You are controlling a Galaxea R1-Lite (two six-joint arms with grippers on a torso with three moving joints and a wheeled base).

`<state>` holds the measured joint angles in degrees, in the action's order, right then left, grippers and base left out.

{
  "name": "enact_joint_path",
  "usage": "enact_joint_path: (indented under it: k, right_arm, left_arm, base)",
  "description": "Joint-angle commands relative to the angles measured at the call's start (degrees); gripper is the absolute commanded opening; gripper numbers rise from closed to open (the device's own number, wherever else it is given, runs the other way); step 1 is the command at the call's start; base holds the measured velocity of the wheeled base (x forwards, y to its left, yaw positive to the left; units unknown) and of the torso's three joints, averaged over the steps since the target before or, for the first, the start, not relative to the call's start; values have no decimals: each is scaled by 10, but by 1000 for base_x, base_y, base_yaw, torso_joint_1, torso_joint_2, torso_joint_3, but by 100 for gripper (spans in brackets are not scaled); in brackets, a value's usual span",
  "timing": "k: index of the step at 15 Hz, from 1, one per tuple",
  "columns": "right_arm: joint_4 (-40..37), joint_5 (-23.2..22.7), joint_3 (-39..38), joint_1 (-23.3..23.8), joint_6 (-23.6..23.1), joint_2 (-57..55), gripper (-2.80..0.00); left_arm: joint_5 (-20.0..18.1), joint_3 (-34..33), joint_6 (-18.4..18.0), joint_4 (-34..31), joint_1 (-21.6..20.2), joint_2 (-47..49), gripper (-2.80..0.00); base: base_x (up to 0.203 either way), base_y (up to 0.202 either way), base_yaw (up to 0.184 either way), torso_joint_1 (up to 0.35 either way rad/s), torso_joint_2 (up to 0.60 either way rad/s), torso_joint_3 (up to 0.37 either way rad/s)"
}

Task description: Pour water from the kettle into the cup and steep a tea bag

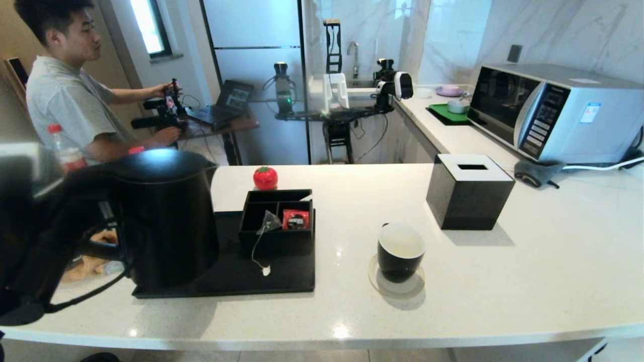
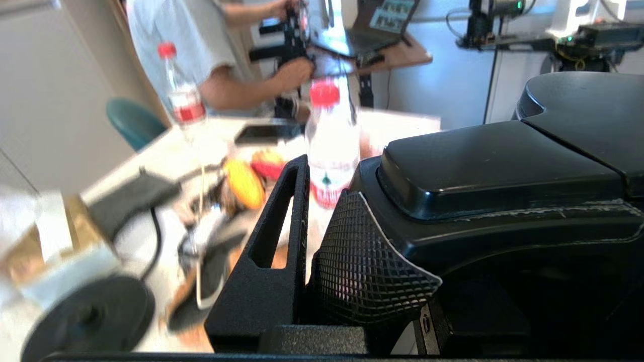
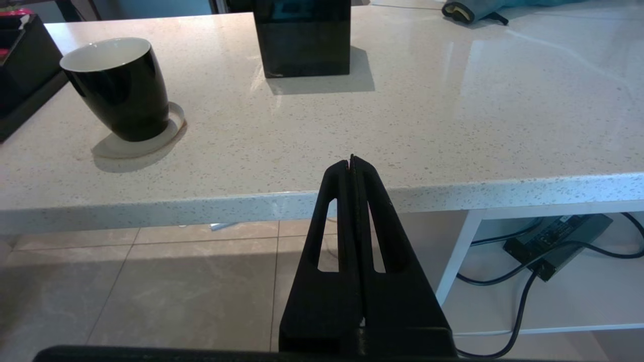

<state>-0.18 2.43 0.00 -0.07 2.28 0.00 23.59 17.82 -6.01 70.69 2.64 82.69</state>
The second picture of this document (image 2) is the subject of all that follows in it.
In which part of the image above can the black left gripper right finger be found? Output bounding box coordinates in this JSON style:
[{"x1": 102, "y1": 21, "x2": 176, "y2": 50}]
[{"x1": 414, "y1": 299, "x2": 456, "y2": 355}]

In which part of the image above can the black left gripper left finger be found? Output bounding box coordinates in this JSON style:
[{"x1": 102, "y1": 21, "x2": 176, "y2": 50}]
[{"x1": 205, "y1": 155, "x2": 310, "y2": 352}]

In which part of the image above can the black electric kettle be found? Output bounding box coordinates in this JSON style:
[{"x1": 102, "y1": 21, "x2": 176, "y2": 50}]
[{"x1": 307, "y1": 71, "x2": 644, "y2": 355}]

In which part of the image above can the silver foil wrapper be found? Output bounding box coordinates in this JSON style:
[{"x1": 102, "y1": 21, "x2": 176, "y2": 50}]
[{"x1": 176, "y1": 201, "x2": 227, "y2": 262}]

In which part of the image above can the yellow toy corn cob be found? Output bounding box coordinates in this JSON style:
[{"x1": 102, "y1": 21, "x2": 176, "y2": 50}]
[{"x1": 224, "y1": 158, "x2": 266, "y2": 209}]

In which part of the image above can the pink red toy pepper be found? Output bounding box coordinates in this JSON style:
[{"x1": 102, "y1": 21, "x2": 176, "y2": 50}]
[{"x1": 251, "y1": 151, "x2": 286, "y2": 180}]

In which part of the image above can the clear water bottle red cap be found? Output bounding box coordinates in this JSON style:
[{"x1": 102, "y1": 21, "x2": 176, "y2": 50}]
[
  {"x1": 304, "y1": 80, "x2": 362, "y2": 209},
  {"x1": 157, "y1": 42, "x2": 208, "y2": 129}
]

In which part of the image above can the black phone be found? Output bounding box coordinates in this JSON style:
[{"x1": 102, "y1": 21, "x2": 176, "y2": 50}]
[{"x1": 234, "y1": 124, "x2": 302, "y2": 146}]

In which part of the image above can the grey folded cloth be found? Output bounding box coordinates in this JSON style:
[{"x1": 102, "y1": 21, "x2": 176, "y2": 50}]
[{"x1": 83, "y1": 171, "x2": 182, "y2": 241}]

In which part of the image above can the black round flat object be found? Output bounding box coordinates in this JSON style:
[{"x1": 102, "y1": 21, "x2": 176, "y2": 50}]
[{"x1": 20, "y1": 276, "x2": 155, "y2": 362}]

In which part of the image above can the teal chair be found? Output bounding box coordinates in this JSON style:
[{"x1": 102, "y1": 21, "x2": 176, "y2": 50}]
[{"x1": 106, "y1": 98, "x2": 167, "y2": 151}]

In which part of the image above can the black teleoperation controller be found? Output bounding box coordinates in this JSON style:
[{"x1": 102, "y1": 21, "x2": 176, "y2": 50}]
[{"x1": 249, "y1": 0, "x2": 315, "y2": 68}]

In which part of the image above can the person in grey t-shirt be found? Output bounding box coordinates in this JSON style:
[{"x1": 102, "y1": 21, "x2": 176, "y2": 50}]
[{"x1": 126, "y1": 0, "x2": 315, "y2": 114}]

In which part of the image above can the brown wooden desk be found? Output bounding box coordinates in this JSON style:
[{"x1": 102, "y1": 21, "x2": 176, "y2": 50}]
[{"x1": 309, "y1": 33, "x2": 433, "y2": 109}]

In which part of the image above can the black laptop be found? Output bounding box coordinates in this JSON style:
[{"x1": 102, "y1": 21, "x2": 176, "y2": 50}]
[{"x1": 312, "y1": 0, "x2": 421, "y2": 58}]

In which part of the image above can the black device with green light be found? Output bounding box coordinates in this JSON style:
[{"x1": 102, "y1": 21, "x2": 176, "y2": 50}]
[{"x1": 455, "y1": 0, "x2": 525, "y2": 49}]

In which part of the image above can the black metal stand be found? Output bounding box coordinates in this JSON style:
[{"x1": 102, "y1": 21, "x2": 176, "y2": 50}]
[{"x1": 455, "y1": 20, "x2": 644, "y2": 72}]

